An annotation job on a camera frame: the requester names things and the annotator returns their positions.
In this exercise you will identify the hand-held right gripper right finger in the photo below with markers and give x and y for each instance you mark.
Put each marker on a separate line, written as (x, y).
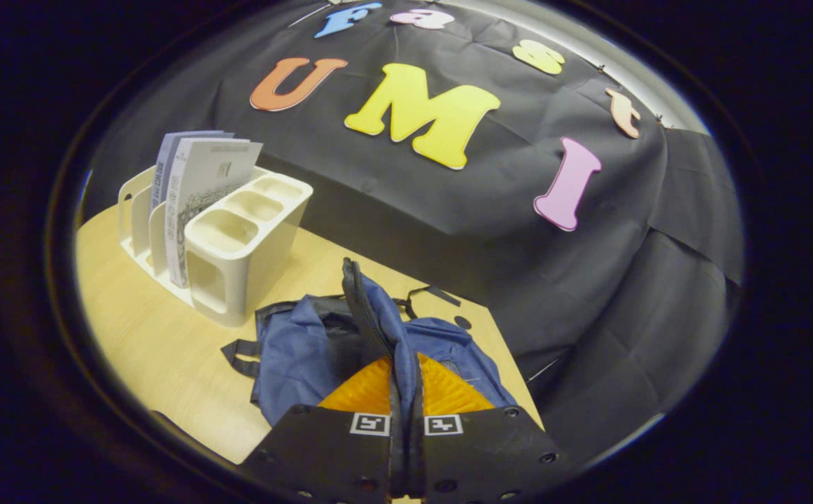
(415, 455)

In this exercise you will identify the white plastic bookshelf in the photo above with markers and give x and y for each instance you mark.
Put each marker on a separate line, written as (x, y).
(252, 273)

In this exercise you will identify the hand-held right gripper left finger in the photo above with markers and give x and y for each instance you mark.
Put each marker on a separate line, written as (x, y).
(395, 455)

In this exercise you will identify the pale grey book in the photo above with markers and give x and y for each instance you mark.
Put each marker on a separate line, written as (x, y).
(210, 175)

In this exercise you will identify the blue schoolbag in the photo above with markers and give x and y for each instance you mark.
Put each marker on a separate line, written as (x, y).
(308, 364)

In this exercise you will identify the black backdrop cloth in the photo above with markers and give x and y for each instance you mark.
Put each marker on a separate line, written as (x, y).
(518, 280)

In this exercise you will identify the black round table grommet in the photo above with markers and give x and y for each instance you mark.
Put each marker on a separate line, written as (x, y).
(461, 322)

